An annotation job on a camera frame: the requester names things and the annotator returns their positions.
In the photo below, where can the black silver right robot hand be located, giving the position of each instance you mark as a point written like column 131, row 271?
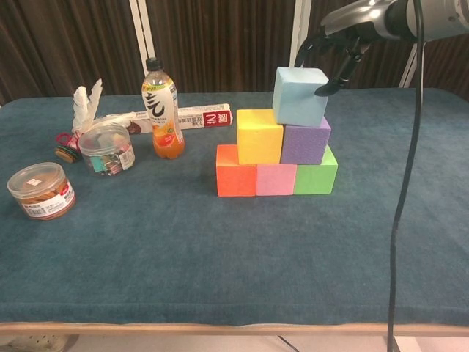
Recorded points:
column 353, row 18

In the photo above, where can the light blue foam cube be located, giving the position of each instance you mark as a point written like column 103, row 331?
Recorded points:
column 297, row 99

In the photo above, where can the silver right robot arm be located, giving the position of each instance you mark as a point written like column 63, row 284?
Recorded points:
column 439, row 18

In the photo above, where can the purple foam cube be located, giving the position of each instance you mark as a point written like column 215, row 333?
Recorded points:
column 306, row 144

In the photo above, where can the yellow foam cube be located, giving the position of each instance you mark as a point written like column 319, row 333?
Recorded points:
column 259, row 137

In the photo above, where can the green foam cube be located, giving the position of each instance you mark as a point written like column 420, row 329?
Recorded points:
column 316, row 177

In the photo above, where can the pink foam cube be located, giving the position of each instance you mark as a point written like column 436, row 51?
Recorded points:
column 275, row 179

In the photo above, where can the long cling film box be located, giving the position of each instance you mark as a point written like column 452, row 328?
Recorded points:
column 198, row 117

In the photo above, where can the orange foam cube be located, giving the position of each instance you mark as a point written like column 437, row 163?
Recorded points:
column 236, row 177

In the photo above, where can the orange drink plastic bottle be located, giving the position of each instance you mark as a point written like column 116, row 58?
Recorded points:
column 163, row 110

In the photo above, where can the clear jar of binder clips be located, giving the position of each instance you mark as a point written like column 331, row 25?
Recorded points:
column 108, row 150

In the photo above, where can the white feather shuttlecock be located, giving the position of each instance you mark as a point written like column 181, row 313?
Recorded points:
column 86, row 106

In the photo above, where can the teal velvet table cloth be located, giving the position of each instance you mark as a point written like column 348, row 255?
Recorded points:
column 183, row 249

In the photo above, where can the clear jar of rubber bands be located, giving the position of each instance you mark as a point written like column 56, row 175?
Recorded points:
column 42, row 192

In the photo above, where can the beige perforated shoe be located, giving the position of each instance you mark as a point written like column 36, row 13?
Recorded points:
column 34, row 341

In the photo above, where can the white upright frame post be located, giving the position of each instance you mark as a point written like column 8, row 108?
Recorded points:
column 298, row 44

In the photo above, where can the white slanted frame post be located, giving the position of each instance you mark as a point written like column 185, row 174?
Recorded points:
column 410, row 66
column 141, row 44

